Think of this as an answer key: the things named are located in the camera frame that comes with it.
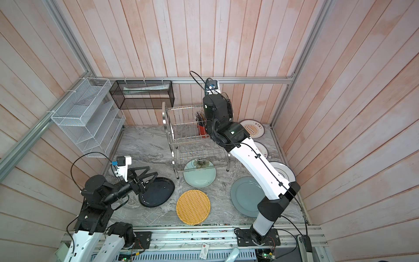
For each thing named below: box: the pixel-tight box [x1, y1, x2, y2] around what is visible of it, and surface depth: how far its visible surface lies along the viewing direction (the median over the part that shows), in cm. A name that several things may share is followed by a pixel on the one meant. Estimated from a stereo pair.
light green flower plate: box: [182, 158, 217, 188], surface depth 94 cm
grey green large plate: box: [230, 176, 266, 218], surface depth 88 cm
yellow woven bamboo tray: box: [176, 189, 211, 226], surface depth 84 cm
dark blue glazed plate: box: [138, 176, 176, 208], surface depth 87 cm
